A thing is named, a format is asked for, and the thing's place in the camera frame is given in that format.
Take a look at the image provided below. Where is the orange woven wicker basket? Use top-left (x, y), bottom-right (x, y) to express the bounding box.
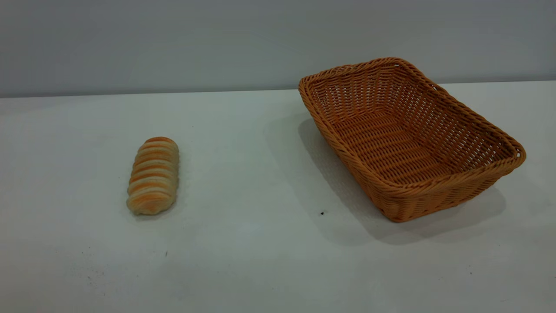
top-left (298, 57), bottom-right (526, 223)

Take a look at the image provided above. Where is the striped bread roll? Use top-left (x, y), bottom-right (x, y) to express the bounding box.
top-left (126, 137), bottom-right (180, 216)

